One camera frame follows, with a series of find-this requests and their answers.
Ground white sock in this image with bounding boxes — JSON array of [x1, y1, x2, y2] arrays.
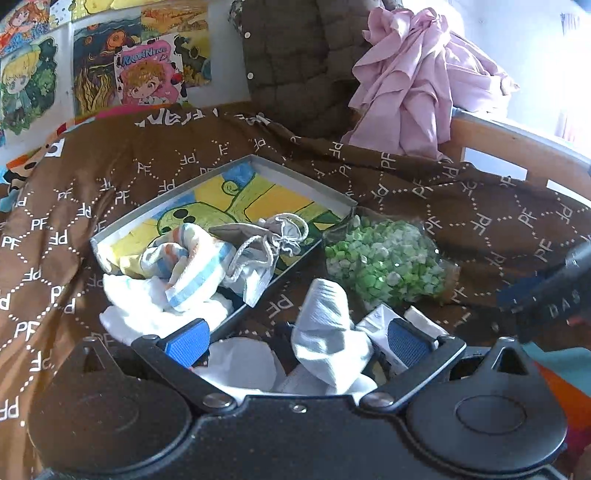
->
[[277, 277, 380, 398]]

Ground brown printed blanket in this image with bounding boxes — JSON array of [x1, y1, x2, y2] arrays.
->
[[0, 104, 591, 480]]

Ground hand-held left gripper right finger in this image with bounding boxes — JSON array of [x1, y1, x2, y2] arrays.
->
[[359, 320, 541, 412]]

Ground pink cartoon booklet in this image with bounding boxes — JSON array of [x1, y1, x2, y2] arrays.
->
[[114, 33, 191, 107]]

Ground cartoon posters on wall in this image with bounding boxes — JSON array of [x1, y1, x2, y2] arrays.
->
[[72, 0, 214, 117]]

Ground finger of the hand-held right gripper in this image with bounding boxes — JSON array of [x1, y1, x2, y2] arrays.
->
[[499, 265, 573, 315]]

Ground bag of green pieces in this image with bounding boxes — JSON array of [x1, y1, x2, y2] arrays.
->
[[322, 213, 462, 309]]

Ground blond cartoon child poster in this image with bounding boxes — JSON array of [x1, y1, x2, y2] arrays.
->
[[0, 36, 59, 136]]

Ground pink garment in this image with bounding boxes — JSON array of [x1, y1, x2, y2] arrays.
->
[[341, 7, 520, 161]]

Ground wooden bed rail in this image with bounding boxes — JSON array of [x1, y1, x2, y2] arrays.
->
[[442, 108, 591, 204]]

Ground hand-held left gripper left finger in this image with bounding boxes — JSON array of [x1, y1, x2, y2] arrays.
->
[[60, 318, 237, 412]]

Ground dark quilted jacket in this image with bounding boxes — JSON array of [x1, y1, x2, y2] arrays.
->
[[230, 0, 375, 140]]

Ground yellow cartoon poster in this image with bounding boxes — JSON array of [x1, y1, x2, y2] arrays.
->
[[51, 0, 140, 19]]

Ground grey shallow box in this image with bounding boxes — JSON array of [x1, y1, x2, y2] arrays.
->
[[90, 154, 359, 343]]

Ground orange-haired girl poster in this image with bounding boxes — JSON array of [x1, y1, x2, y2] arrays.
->
[[0, 0, 51, 43]]

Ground grey drawstring pouch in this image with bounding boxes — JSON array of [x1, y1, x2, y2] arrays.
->
[[208, 211, 310, 308]]

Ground white muslin cloth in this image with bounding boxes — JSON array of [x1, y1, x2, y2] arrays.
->
[[99, 272, 232, 348]]

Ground striped baby cloth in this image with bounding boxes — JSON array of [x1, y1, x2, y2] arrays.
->
[[137, 223, 237, 311]]

